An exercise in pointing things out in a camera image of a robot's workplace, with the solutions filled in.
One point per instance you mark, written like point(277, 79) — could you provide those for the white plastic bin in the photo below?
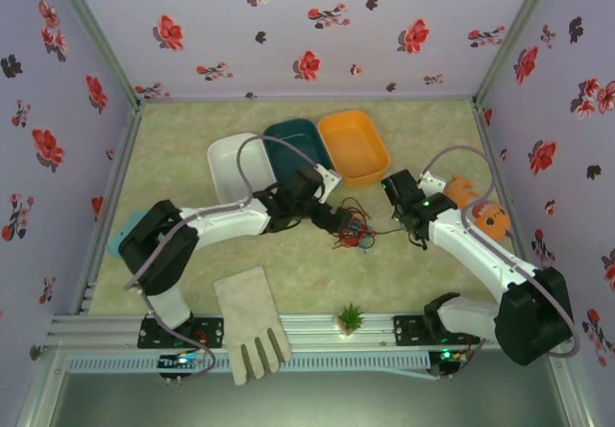
point(230, 162)

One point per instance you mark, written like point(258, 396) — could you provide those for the aluminium side rail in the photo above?
point(123, 158)
point(485, 129)

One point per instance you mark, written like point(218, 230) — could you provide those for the light blue plush toy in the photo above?
point(125, 230)

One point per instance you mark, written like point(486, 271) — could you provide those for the orange plastic bin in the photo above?
point(353, 148)

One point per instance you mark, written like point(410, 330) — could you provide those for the small potted green plant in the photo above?
point(350, 318)

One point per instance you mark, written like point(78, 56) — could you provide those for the orange fish plush toy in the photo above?
point(490, 220)

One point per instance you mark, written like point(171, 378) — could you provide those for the grey leather work glove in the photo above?
point(250, 311)

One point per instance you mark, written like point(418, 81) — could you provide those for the aluminium corner post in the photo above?
point(99, 37)
point(512, 37)

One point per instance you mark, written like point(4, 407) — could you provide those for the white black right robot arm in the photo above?
point(480, 254)

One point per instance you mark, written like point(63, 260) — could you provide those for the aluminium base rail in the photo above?
point(312, 331)

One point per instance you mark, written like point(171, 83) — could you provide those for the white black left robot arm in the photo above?
point(230, 220)

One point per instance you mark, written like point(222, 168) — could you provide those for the teal plastic bin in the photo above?
point(293, 153)

